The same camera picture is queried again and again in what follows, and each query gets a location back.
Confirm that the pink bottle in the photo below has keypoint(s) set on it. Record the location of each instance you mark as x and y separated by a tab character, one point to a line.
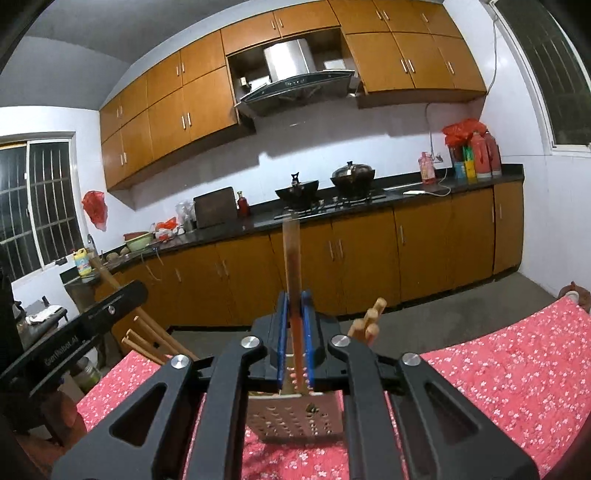
427	168

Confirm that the perforated metal utensil holder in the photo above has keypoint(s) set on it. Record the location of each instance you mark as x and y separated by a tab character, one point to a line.
277	415

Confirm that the yellow detergent bottle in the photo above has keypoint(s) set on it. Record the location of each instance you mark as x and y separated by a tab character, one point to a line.
84	264

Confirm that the wooden base kitchen cabinets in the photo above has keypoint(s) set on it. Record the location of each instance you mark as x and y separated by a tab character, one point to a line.
369	258

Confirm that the green jar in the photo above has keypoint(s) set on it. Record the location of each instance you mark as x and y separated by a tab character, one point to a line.
87	374

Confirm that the person's left hand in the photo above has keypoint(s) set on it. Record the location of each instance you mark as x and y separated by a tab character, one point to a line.
67	417

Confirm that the green and yellow bottle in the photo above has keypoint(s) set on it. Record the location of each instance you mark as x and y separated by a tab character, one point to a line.
469	161

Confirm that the red and white plastic bag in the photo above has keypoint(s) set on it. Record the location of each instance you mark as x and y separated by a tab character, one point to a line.
165	228

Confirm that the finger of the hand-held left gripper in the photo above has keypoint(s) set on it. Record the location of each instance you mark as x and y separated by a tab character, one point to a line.
120	304

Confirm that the black gas stove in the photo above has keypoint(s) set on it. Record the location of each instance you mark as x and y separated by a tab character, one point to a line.
323	205

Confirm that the steel range hood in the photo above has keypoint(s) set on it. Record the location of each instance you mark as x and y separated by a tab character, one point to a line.
291	60

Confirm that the white power strip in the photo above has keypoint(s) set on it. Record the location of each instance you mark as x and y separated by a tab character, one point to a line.
414	191

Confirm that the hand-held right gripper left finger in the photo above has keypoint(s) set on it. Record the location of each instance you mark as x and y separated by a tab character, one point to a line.
282	337

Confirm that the dark cutting board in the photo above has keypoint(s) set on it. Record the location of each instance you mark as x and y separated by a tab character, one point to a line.
214	207

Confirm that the black pot with lid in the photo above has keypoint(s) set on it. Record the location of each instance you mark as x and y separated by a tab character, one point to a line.
353	177

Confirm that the wooden wall kitchen cabinets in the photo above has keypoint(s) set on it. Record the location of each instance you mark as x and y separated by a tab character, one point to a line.
161	120

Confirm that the black kitchen countertop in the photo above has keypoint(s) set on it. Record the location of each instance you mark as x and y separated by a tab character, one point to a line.
263	214

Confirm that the red bottle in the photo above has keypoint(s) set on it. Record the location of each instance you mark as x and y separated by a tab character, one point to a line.
243	206

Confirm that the red floral tablecloth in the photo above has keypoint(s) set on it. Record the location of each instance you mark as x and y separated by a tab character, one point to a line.
508	360

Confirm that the clear plastic bag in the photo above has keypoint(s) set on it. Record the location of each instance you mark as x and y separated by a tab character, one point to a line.
185	214

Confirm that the metal faucet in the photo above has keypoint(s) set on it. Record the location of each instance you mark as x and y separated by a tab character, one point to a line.
90	240

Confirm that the black wok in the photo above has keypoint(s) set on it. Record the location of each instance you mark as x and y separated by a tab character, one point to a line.
300	191

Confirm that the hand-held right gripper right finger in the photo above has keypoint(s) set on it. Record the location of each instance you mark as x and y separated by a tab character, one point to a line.
308	337

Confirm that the hanging red plastic bag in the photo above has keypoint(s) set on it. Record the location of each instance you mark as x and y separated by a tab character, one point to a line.
95	207

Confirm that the white cloth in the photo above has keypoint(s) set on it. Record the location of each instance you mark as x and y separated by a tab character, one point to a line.
44	316

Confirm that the green basin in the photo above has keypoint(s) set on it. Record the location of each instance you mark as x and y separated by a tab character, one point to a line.
138	242

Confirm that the barred window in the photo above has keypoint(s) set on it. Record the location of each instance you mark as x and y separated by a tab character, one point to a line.
545	69
41	207

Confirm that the brown round object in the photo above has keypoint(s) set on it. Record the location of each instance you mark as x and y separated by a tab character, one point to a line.
575	295

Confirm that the red thermos flask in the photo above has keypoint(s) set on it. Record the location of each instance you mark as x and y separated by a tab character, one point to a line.
495	157
480	159

